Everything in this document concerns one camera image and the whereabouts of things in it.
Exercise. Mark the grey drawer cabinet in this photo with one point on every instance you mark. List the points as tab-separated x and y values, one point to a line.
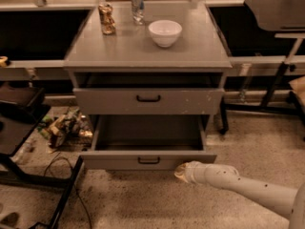
132	50

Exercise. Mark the black chair right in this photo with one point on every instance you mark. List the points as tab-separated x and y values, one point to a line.
264	40

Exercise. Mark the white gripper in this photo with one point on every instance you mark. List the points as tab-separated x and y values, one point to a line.
194	174

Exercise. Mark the plastic bottle on floor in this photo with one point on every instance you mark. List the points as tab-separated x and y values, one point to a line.
24	154

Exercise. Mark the wire basket with trash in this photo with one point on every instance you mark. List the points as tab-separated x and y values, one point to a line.
69	128

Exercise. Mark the grey top drawer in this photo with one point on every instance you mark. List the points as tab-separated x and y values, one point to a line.
149	93

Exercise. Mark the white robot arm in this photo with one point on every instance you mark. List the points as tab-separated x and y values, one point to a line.
286	202

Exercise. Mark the yellow tape roll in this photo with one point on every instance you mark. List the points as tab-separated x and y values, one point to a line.
4	62

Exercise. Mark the white bowl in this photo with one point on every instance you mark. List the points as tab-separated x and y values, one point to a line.
164	33

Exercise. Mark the silver soda can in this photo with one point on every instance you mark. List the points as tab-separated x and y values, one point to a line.
138	11

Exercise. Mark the grey drawer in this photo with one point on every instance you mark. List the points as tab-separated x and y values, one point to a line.
149	93
147	142

